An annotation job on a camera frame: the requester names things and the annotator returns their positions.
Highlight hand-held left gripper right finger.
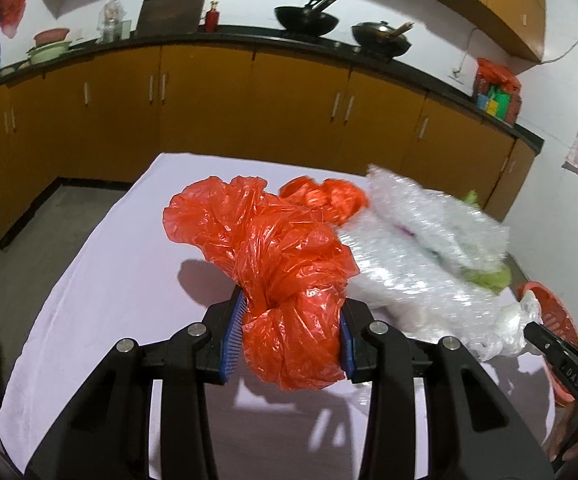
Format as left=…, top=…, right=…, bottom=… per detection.
left=339, top=297, right=555, bottom=480

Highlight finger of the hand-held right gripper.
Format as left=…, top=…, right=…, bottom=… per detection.
left=523, top=321, right=566, bottom=362

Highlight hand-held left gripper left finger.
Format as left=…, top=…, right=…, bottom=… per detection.
left=24, top=287, right=245, bottom=480

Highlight red plastic basket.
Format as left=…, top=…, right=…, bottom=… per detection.
left=513, top=281, right=578, bottom=407

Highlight olive green plastic bag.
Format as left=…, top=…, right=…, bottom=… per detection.
left=462, top=189, right=514, bottom=295

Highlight red plastic bag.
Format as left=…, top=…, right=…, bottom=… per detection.
left=0, top=0, right=32, bottom=40
left=163, top=176, right=361, bottom=391

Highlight clear bubble wrap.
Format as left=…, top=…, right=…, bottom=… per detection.
left=336, top=164, right=542, bottom=361

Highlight orange plastic bag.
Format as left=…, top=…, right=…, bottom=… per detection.
left=278, top=176, right=370, bottom=226

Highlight yellow kitchen base cabinets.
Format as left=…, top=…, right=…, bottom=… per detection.
left=0, top=42, right=537, bottom=251

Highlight red bag with colourful boxes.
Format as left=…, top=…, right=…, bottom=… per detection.
left=474, top=57, right=522, bottom=123

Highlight black kitchen countertop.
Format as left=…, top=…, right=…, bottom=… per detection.
left=0, top=24, right=545, bottom=153

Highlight black wok with lid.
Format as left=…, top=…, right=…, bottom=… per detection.
left=351, top=21, right=414, bottom=58

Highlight dark wooden cutting board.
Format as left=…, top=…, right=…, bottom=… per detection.
left=135, top=0, right=206, bottom=37

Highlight clear jar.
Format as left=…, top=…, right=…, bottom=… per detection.
left=96, top=0, right=132, bottom=44

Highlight green basin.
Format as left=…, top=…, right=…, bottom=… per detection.
left=28, top=40, right=72, bottom=65

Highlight red bowl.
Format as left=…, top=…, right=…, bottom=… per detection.
left=34, top=28, right=70, bottom=46

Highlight hanging red plastic bag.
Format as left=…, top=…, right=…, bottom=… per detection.
left=0, top=0, right=32, bottom=40

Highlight wall socket with cable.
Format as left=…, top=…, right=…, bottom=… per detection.
left=446, top=27, right=477, bottom=85

